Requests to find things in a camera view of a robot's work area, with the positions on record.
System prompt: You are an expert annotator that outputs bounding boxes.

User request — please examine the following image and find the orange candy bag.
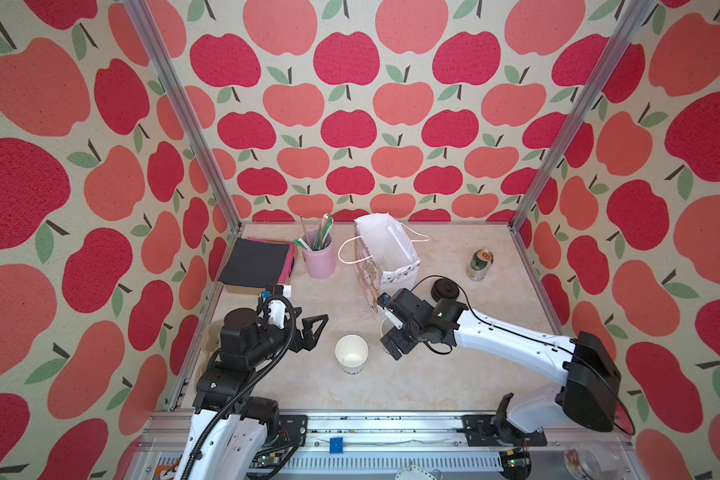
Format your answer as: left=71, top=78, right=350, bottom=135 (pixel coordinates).
left=155, top=459, right=181, bottom=480

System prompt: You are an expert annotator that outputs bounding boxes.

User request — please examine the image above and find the brown wooden stirrer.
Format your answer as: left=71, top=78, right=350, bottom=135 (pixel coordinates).
left=299, top=216, right=311, bottom=250

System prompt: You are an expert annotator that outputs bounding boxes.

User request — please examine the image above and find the green paper straw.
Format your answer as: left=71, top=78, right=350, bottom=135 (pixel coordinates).
left=315, top=214, right=333, bottom=250

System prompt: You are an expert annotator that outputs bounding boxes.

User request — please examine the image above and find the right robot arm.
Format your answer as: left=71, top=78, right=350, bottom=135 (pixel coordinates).
left=377, top=289, right=621, bottom=444

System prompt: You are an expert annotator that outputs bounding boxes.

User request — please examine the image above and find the aluminium frame post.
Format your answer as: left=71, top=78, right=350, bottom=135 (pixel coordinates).
left=124, top=0, right=243, bottom=236
left=508, top=0, right=657, bottom=237

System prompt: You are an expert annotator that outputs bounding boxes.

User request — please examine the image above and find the cardboard cup carrier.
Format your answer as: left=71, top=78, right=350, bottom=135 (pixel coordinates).
left=191, top=321, right=223, bottom=386

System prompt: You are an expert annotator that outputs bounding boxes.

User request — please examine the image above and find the blue small block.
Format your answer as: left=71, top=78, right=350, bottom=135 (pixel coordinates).
left=329, top=437, right=344, bottom=455

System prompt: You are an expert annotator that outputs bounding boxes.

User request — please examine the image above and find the clear plastic container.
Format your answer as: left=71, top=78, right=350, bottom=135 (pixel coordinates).
left=564, top=442, right=625, bottom=480

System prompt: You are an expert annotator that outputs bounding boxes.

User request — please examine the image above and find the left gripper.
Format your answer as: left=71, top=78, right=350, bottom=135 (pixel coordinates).
left=246, top=304, right=328, bottom=368

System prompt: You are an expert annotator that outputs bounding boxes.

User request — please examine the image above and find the black napkin stack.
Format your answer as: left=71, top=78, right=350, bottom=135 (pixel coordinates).
left=218, top=238, right=295, bottom=290

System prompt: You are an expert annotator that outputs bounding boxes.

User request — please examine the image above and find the black cup lid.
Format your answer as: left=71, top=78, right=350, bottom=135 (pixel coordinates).
left=430, top=278, right=461, bottom=302
left=432, top=295, right=458, bottom=303

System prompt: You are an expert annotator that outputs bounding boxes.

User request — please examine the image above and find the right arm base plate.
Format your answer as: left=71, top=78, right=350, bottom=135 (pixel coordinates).
left=461, top=415, right=548, bottom=447

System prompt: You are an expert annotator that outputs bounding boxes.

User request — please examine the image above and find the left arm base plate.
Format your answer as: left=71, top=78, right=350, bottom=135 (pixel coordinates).
left=263, top=415, right=309, bottom=449

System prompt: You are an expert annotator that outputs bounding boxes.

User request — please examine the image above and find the pink straw holder cup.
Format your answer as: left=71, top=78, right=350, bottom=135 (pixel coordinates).
left=301, top=234, right=337, bottom=279

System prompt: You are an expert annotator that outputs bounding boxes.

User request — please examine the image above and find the white paper coffee cup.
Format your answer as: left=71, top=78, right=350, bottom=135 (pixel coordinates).
left=334, top=334, right=369, bottom=375

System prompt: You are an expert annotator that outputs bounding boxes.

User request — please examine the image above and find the green drink can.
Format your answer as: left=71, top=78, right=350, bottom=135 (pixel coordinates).
left=467, top=249, right=494, bottom=281

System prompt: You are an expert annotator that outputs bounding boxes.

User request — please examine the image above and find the white paper gift bag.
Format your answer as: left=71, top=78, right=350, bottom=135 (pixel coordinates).
left=337, top=213, right=431, bottom=319

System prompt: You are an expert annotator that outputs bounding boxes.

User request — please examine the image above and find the right aluminium frame post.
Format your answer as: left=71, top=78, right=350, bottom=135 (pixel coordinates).
left=508, top=0, right=657, bottom=237

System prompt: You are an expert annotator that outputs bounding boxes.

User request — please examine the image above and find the left aluminium frame post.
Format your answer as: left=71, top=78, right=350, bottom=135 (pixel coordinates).
left=124, top=0, right=243, bottom=236

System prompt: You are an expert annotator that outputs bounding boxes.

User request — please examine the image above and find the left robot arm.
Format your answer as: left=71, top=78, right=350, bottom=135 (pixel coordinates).
left=175, top=297, right=329, bottom=479

